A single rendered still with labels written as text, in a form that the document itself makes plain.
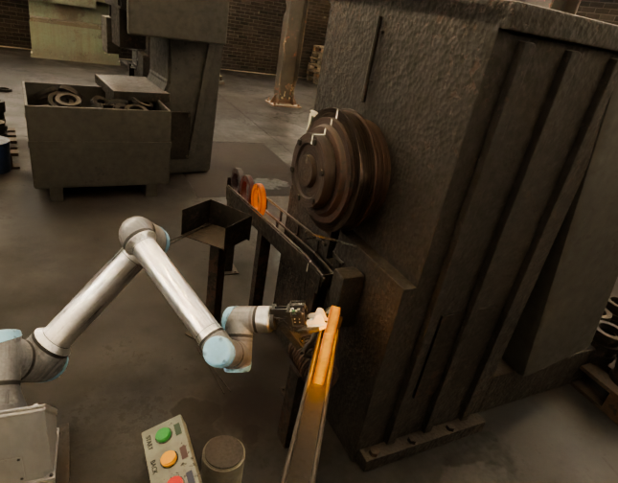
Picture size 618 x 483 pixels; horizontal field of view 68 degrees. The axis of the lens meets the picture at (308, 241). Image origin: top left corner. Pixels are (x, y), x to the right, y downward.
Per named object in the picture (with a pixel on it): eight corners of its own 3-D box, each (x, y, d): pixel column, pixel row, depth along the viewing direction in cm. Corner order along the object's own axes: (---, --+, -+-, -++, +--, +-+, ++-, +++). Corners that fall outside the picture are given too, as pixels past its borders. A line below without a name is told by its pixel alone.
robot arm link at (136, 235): (124, 199, 159) (239, 350, 136) (144, 212, 171) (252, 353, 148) (99, 222, 159) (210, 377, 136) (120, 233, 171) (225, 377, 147)
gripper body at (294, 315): (303, 312, 149) (267, 312, 151) (306, 334, 152) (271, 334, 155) (307, 300, 156) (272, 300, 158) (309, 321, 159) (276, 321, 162)
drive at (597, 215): (478, 293, 340) (581, 33, 261) (595, 384, 267) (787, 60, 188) (360, 312, 294) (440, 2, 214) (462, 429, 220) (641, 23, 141)
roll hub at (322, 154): (297, 191, 193) (308, 124, 180) (328, 219, 171) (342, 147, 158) (285, 191, 190) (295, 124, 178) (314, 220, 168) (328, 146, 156)
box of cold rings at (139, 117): (148, 164, 467) (148, 83, 432) (170, 196, 406) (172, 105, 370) (30, 166, 415) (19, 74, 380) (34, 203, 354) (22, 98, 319)
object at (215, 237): (202, 313, 267) (210, 198, 235) (239, 333, 257) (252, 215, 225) (176, 330, 250) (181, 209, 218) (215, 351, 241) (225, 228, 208)
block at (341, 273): (345, 314, 191) (356, 264, 181) (354, 326, 185) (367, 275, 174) (322, 318, 187) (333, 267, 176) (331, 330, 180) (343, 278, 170)
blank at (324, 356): (336, 325, 145) (326, 322, 145) (331, 354, 131) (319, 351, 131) (327, 364, 151) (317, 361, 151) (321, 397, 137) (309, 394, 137)
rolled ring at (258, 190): (249, 188, 263) (255, 188, 265) (252, 219, 261) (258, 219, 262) (259, 178, 247) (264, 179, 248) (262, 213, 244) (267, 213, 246)
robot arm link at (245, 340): (216, 372, 148) (218, 333, 152) (228, 372, 159) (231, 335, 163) (243, 372, 147) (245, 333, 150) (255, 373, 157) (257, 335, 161)
